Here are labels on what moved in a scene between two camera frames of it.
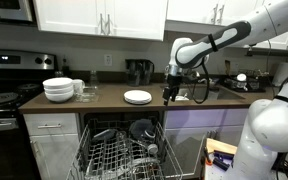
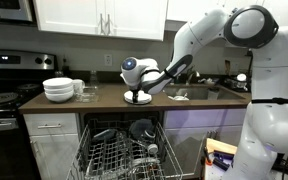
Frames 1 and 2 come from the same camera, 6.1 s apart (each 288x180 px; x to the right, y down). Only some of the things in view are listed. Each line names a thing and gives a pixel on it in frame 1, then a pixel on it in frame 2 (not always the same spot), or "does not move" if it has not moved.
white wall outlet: [108, 60] does not move
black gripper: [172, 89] to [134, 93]
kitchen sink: [207, 93] does not move
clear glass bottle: [93, 79] does not move
